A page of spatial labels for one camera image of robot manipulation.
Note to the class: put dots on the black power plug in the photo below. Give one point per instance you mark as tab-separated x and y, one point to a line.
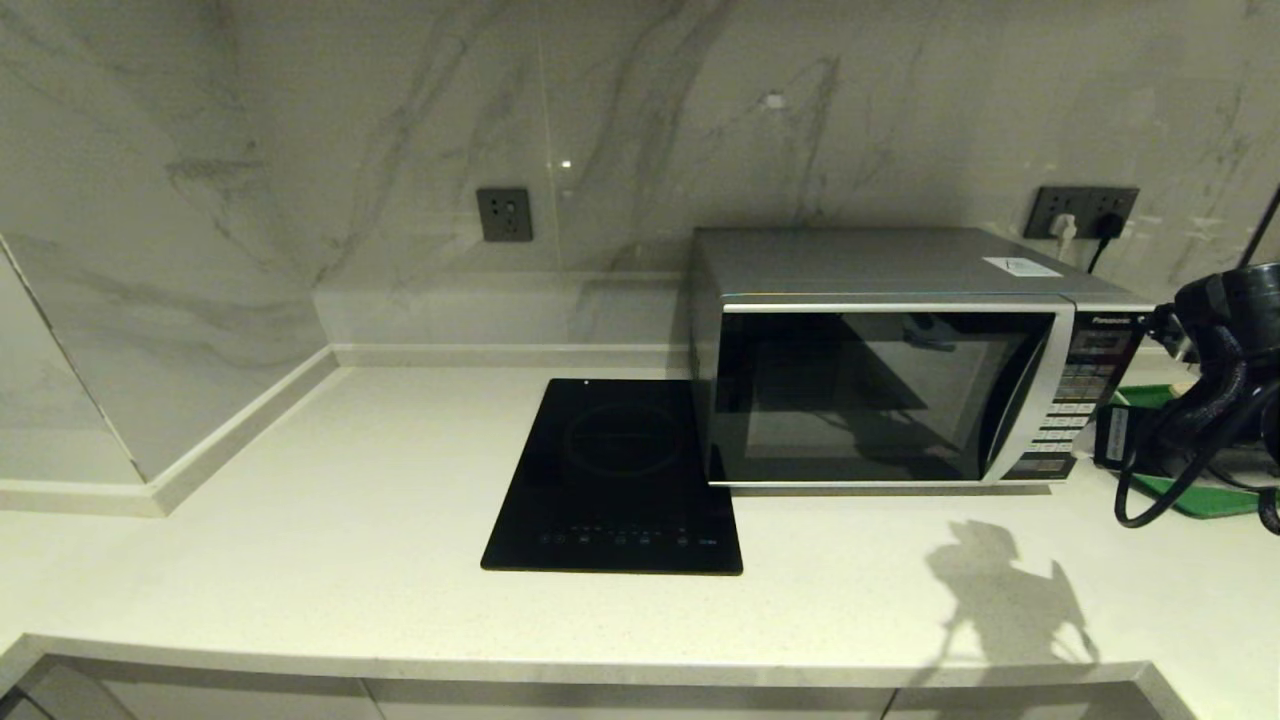
1108	226

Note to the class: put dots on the grey angled cabinet panel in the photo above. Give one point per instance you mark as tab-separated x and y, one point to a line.
70	700

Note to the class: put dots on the white power plug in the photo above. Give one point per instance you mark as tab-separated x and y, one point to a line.
1063	228

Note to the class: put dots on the white paper label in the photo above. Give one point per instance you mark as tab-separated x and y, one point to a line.
1022	266

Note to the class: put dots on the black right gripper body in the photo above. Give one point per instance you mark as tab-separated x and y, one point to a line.
1215	440

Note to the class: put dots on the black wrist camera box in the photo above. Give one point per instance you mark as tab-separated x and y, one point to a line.
1115	435

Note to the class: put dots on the green plastic tray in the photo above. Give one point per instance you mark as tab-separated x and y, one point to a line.
1200	500

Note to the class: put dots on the black induction cooktop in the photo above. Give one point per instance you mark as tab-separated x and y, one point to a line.
600	480

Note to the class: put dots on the dark glass microwave door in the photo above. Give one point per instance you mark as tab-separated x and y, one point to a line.
860	400

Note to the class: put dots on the silver Panasonic microwave oven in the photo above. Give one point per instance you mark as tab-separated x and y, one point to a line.
850	258

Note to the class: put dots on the grey side cabinet door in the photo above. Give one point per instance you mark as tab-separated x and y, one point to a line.
15	712

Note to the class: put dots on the grey double wall socket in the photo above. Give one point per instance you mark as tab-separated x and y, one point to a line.
1085	199

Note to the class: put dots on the grey single wall socket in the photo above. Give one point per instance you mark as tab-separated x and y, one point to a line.
505	215

